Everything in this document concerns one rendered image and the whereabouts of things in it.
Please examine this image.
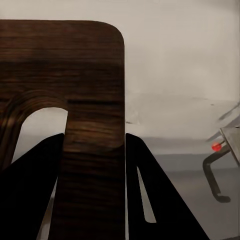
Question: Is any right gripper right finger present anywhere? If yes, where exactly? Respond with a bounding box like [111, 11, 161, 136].
[125, 133, 210, 240]

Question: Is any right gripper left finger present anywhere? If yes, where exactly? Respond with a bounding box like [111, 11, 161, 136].
[0, 133, 65, 240]

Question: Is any cutting board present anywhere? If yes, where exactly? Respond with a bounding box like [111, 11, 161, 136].
[0, 19, 126, 240]

